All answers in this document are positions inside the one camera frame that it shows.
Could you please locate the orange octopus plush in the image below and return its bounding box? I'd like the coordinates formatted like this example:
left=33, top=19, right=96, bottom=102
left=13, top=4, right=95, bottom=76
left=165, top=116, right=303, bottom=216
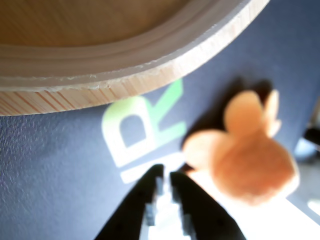
left=182, top=89, right=301, bottom=206

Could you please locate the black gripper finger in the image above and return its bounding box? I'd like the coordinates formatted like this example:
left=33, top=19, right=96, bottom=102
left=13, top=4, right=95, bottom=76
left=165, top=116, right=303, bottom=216
left=95, top=163, right=166, bottom=240
left=169, top=171, right=246, bottom=240

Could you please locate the round wooden box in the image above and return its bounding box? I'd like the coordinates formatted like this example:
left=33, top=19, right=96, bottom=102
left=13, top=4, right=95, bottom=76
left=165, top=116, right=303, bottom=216
left=0, top=0, right=272, bottom=117

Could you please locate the dark blue logo mat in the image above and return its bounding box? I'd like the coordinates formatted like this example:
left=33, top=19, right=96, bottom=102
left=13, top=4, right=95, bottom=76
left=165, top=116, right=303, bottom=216
left=0, top=0, right=320, bottom=240

